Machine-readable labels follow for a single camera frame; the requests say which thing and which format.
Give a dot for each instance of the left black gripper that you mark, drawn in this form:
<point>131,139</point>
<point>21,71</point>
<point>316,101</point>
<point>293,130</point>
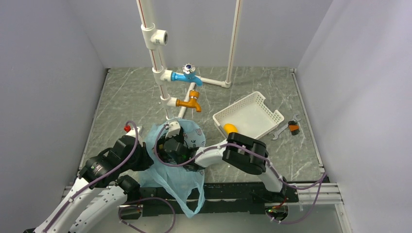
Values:
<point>147,160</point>

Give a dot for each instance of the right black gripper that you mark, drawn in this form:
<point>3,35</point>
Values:
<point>162,140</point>

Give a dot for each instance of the light blue plastic bag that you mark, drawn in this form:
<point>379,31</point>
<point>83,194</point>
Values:
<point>177,181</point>

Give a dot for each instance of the yellow fake fruit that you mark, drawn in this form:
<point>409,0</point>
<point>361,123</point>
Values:
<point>230,128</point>

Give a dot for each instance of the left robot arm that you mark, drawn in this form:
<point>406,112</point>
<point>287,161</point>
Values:
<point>99,188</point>

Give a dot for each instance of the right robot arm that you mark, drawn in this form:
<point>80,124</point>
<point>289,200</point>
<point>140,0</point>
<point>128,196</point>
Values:
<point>242,152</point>

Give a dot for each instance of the orange plastic faucet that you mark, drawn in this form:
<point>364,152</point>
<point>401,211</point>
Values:
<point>191,103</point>

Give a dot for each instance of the blue plastic faucet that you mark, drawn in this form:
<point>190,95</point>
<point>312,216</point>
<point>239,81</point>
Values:
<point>188,75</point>

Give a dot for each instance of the white perforated plastic basket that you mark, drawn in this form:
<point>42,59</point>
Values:
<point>250,115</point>

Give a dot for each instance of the silver open-end wrench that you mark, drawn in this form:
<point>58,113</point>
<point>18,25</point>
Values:
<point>277,132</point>

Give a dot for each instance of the small black orange brush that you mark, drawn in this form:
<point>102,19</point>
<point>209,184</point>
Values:
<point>294,127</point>

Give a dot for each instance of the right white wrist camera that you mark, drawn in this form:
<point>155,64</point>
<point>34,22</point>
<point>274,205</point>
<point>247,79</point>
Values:
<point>173,128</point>

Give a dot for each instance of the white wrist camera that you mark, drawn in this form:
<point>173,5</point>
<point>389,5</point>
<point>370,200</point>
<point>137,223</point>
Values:
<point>131,131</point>
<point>173,128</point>

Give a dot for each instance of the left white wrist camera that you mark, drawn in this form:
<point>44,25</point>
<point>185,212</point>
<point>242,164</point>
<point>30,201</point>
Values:
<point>131,131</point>

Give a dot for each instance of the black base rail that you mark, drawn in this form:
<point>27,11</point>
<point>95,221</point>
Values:
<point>248,197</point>

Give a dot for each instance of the white PVC pipe frame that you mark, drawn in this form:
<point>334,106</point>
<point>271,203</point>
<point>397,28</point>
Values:
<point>155,39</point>

